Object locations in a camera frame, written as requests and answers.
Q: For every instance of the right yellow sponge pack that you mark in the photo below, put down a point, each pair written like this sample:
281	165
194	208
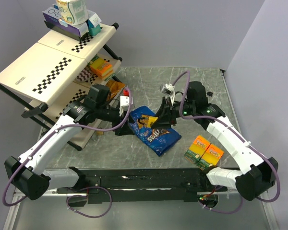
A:
211	157

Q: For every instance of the blue Doritos chip bag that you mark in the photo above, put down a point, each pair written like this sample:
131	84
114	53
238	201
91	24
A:
158	140

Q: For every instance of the yellow sponge pack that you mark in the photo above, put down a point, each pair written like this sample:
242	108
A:
197	149
211	157

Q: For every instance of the teal small box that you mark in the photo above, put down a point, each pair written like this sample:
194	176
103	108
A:
93	23

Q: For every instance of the orange snack bag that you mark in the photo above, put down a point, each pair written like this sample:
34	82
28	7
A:
115	87

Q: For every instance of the brass padlock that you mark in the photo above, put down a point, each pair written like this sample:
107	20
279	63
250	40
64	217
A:
96	135

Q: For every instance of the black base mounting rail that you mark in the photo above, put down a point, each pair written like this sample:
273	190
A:
130	185

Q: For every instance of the beige checkered shelf rack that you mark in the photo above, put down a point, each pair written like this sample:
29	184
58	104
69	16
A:
43	78

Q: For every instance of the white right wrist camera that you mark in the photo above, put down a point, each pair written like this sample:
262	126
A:
169	91

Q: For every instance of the purple tissue box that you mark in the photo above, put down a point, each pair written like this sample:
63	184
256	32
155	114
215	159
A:
54	21

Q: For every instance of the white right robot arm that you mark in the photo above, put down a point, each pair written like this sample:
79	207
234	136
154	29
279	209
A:
256	173

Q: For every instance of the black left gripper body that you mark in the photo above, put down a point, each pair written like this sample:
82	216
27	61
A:
111	114

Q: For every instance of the purple zigzag cloth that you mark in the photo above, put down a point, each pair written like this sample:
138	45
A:
84	75

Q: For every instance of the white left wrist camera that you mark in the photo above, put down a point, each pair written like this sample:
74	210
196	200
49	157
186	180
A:
125	102

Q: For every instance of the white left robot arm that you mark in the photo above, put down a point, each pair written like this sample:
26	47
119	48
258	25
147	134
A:
28	172

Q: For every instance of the orange sponge pack on shelf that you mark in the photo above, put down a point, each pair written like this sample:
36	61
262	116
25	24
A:
101	68

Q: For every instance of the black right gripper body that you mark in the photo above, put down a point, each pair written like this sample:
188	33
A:
175	112

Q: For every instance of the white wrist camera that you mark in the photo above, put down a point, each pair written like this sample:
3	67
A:
125	102
169	91

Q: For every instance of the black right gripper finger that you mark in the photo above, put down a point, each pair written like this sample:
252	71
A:
161	123
164	114

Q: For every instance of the yellow padlock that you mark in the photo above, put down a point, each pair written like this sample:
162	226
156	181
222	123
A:
146	121

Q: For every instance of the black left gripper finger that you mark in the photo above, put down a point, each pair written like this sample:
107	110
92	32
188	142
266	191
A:
123	131
133	123

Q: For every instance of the left yellow sponge pack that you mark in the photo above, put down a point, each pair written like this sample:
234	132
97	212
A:
197	149

